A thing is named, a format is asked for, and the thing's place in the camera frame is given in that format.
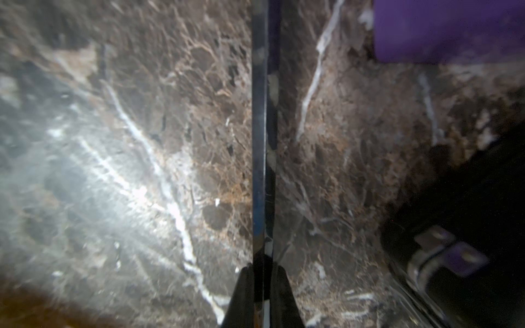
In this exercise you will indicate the purple metronome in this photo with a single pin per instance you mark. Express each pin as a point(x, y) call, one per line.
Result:
point(448, 32)

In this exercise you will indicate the thin dark hex key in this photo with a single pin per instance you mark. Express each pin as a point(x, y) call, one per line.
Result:
point(266, 18)

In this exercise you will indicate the black ribbed metal case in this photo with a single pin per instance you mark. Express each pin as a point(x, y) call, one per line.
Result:
point(456, 252)

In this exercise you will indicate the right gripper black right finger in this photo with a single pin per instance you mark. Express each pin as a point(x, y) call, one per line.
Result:
point(284, 312)

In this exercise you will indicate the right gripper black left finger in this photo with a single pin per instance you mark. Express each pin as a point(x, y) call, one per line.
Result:
point(240, 313)

